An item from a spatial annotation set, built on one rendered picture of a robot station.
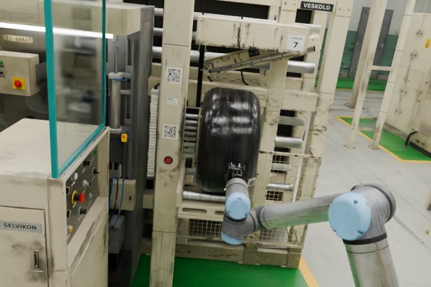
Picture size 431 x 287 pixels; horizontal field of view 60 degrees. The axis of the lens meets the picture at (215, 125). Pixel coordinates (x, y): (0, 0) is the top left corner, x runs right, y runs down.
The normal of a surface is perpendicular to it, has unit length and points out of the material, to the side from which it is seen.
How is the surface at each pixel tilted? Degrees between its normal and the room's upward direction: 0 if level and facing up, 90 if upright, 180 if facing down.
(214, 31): 90
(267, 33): 90
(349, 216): 83
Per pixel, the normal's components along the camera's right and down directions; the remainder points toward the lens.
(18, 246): -0.01, 0.32
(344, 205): -0.81, -0.01
